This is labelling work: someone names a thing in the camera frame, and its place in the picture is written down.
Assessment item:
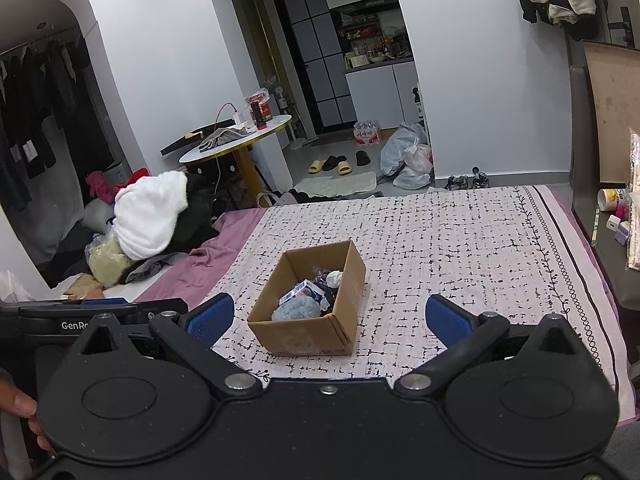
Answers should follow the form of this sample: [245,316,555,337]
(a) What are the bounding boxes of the grey-blue plush toy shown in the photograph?
[271,296,322,322]

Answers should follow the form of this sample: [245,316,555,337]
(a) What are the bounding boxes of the blue tissue pack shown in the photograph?
[279,280,331,311]

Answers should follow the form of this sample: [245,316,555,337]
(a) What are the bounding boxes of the black beaded item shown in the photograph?
[312,266,330,290]

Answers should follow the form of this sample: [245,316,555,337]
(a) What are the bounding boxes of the white soft item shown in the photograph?
[326,271,343,289]

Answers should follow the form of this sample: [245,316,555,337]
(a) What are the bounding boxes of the left hand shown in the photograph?
[0,377,52,452]

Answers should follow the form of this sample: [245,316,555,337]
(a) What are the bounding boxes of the pink bed sheet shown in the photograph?
[136,208,266,310]

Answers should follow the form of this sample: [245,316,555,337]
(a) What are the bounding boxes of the patterned white bed blanket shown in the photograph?
[215,186,636,422]

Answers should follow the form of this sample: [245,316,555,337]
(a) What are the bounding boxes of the cardboard box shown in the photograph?
[247,240,366,356]

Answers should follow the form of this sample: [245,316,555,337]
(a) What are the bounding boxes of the white clothes pile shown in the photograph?
[113,170,188,261]

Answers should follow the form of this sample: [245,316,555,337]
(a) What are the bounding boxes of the black dumbbells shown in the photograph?
[445,167,490,191]

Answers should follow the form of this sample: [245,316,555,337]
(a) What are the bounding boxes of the white floor mat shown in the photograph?
[294,171,378,197]

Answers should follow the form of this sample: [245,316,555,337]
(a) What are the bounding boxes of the white plastic bags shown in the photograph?
[380,122,434,191]

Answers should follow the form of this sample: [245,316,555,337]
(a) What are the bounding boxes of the black slipper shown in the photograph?
[356,150,371,167]

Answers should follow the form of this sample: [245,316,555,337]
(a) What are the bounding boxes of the round yellow-edged table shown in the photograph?
[160,115,293,204]

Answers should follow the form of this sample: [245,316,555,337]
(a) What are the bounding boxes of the yellow slipper right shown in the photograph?
[337,160,352,176]

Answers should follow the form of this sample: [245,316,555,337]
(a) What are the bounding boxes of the yellow slipper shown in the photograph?
[308,159,324,174]
[337,160,352,176]

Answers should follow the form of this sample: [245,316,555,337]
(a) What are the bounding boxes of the yellow slipper left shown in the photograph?
[308,159,324,174]

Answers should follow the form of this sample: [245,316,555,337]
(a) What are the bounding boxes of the white charger cube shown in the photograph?
[606,214,620,231]

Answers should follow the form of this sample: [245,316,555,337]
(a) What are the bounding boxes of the purple small box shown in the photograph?
[614,221,630,246]

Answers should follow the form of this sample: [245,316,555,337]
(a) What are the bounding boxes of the white yellow cup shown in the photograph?
[597,188,629,212]

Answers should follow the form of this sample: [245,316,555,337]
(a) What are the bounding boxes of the water bottle pack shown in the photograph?
[352,120,380,145]

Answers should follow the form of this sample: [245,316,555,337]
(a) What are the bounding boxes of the clear plastic package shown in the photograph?
[627,129,640,271]

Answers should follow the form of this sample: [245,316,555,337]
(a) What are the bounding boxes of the red snack box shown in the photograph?
[245,88,272,125]

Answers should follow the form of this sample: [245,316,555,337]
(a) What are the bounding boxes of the white kitchen cabinet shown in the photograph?
[346,60,419,129]

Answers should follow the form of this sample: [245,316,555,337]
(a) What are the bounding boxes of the hanging dark clothes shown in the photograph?
[1,39,115,211]

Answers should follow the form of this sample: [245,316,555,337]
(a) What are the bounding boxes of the brown wooden board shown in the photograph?
[584,42,640,184]

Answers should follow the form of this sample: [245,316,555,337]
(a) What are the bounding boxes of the black framed glass door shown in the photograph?
[273,0,356,134]

